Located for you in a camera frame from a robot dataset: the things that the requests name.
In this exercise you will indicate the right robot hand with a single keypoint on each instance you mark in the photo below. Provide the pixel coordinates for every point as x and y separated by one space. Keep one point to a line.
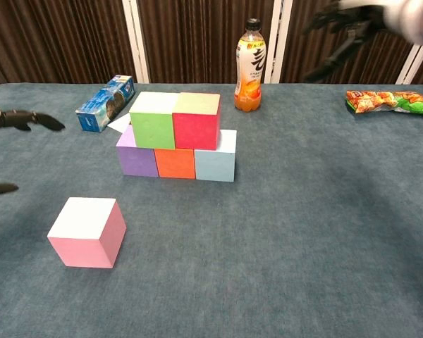
409 17

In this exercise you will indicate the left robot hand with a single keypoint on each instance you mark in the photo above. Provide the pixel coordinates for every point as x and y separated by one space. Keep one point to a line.
17 119

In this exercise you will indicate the purple foam cube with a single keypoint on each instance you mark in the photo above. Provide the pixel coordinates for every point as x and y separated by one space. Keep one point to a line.
137 162

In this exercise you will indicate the green foam cube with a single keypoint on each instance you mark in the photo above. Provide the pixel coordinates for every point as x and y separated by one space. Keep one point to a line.
151 130

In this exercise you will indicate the orange cube with yellow face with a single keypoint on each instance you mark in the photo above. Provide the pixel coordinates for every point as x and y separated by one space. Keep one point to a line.
174 163

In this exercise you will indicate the red foam cube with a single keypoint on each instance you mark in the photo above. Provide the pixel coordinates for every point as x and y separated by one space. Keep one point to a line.
194 134

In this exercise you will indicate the light blue foam cube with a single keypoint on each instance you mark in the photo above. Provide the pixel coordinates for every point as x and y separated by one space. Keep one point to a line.
215 165

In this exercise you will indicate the blue biscuit box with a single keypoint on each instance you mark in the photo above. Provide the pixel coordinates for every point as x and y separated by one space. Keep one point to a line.
102 105

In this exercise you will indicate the orange green snack bag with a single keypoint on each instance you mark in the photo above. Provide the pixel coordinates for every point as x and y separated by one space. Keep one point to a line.
380 102

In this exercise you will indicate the white paper sheet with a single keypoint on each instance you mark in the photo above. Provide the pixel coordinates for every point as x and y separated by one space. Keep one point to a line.
121 124

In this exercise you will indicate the pink cube with white face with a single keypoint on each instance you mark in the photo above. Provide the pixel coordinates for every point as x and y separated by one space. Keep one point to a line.
84 243

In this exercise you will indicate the orange drink bottle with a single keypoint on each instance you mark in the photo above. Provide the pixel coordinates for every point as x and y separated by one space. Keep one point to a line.
248 88

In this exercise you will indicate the white partition post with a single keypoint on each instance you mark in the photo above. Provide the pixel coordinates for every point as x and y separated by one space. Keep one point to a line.
135 42
278 42
409 70

